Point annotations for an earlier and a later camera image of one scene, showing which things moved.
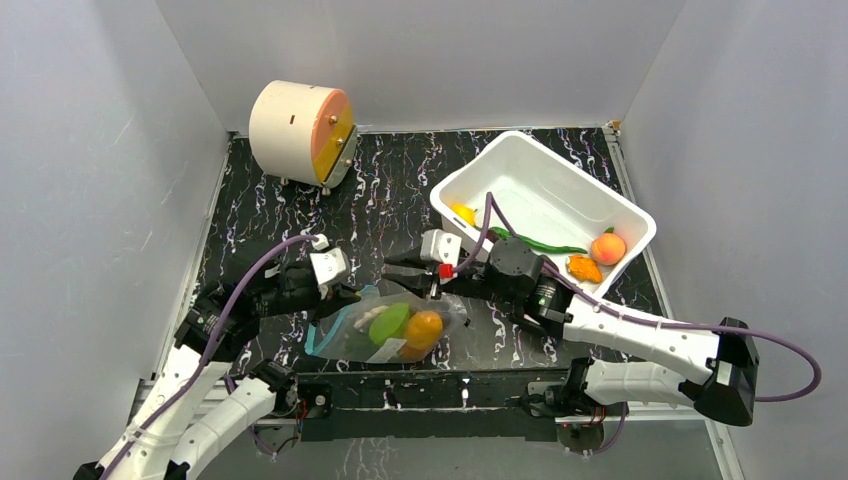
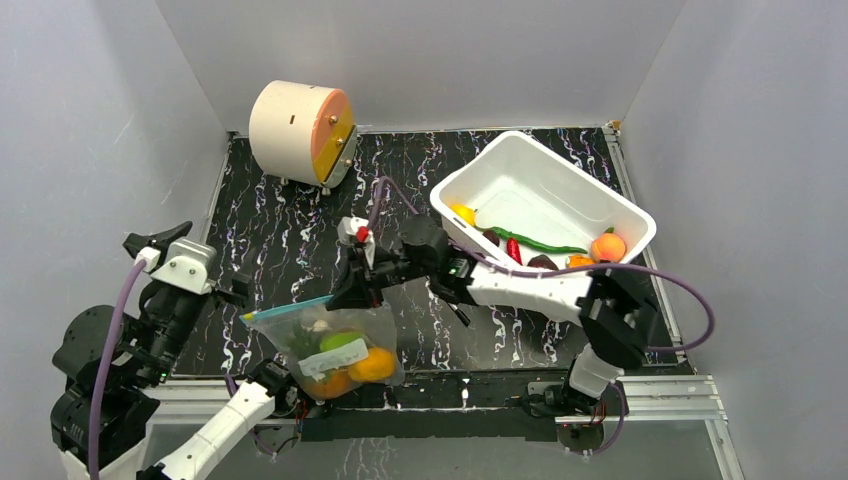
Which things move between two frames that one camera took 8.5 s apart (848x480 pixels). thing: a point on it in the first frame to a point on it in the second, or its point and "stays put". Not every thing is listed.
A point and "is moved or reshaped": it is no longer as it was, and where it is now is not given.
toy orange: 424,330 to 379,364
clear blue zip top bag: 382,324 is moved or reshaped
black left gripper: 337,296 to 239,288
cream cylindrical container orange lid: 303,133 stays put
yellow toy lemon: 468,214 stays put
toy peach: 608,248 stays put
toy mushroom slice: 369,314 to 321,326
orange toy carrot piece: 584,268 stays put
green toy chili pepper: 536,244 stays put
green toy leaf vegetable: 390,323 to 337,340
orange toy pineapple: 422,331 to 334,384
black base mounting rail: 430,405 stays put
